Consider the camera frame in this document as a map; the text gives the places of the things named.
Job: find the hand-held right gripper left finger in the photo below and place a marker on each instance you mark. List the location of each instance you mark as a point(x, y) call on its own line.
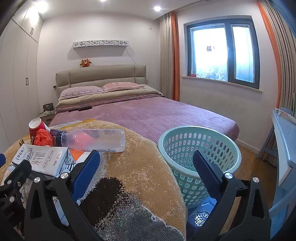
point(85, 172)

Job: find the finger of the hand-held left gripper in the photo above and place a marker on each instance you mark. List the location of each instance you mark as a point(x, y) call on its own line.
point(2, 160)
point(16, 173)

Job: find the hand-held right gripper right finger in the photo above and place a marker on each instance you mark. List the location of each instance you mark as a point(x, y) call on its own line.
point(205, 175)

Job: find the white milk carton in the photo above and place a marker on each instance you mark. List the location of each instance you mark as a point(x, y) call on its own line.
point(44, 160)

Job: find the clear plastic bottle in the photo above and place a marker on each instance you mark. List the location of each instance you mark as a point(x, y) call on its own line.
point(99, 139)

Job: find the red paper cup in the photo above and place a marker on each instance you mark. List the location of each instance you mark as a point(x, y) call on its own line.
point(34, 132)

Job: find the teal plastic basket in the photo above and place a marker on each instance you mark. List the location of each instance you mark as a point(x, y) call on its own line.
point(175, 143)

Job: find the blue plastic stool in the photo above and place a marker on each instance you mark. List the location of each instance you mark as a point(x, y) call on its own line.
point(198, 214)

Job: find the white printed box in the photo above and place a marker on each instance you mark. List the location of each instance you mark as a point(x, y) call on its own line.
point(60, 208)

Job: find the tan printed blanket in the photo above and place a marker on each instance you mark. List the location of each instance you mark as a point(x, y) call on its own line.
point(138, 166)

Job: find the white nightstand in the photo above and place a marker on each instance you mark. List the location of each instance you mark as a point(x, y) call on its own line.
point(45, 118)

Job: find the dark box on nightstand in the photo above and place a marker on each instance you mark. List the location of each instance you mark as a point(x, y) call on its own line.
point(47, 106)

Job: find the bed with purple cover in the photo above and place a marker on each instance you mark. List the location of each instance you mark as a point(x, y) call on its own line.
point(161, 115)

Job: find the white wardrobe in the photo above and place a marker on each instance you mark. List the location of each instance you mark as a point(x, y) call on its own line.
point(18, 81)

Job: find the folded beige quilt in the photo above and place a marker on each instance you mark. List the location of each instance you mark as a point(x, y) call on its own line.
point(115, 97)

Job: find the purple pillow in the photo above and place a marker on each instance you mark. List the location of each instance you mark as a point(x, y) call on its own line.
point(81, 90)

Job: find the light blue desk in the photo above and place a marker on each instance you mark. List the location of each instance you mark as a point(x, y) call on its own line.
point(284, 143)

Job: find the pink pillow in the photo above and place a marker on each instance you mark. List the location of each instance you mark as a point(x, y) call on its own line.
point(122, 85)

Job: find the beige padded headboard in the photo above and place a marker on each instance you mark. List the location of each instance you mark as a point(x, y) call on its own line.
point(101, 74)

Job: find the brown plush toy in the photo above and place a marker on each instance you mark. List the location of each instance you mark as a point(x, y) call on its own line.
point(85, 63)

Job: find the beige and orange curtain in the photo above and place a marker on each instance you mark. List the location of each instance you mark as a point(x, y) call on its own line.
point(279, 46)
point(168, 58)

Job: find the dark framed window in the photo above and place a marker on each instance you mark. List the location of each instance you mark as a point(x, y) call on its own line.
point(208, 51)

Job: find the window sticker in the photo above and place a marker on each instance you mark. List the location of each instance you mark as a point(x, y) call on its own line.
point(209, 48)

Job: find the white wall shelf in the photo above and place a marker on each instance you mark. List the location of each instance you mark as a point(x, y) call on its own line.
point(100, 43)

